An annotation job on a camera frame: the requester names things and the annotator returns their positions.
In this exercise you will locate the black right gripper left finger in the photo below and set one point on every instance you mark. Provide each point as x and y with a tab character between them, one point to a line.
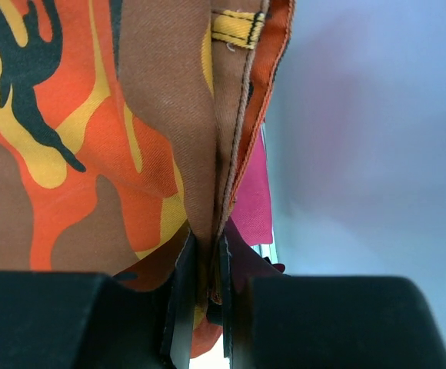
92	320

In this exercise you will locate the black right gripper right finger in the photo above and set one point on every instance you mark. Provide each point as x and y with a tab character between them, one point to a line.
273	320

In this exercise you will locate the orange camouflage trousers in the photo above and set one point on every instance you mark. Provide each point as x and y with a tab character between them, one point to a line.
125	123

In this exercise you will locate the pink folded trousers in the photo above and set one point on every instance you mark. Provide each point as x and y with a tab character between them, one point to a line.
252	213

